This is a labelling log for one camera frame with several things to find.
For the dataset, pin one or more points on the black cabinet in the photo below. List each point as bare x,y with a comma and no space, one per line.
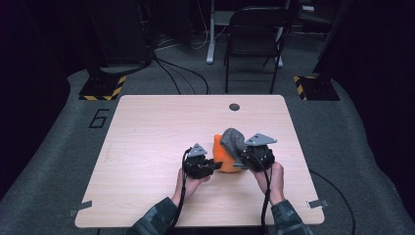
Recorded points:
120,32

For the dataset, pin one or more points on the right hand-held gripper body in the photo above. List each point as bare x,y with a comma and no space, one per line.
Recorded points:
261,156

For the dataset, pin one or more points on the striped black stand base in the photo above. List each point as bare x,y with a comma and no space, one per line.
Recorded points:
101,86
318,88

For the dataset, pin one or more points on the black folding chair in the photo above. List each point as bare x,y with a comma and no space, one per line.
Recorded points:
254,39

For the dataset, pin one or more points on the grey knitted cloth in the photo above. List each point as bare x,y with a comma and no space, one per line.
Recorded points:
233,138

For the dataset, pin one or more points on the person's left hand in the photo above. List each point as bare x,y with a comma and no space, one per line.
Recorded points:
188,188

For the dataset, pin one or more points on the orange plush toy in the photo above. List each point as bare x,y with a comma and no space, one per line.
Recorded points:
225,164

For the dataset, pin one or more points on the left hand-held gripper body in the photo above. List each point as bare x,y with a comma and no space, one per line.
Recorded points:
195,166

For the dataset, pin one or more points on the person's right hand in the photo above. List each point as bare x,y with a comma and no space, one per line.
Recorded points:
275,184

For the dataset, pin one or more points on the white desk frame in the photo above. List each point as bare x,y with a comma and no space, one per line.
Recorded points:
211,39

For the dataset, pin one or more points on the black shelf rack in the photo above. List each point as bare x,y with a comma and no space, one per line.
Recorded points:
310,13

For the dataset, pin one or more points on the grey tape strip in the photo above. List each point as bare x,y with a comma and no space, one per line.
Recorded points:
318,204
81,207

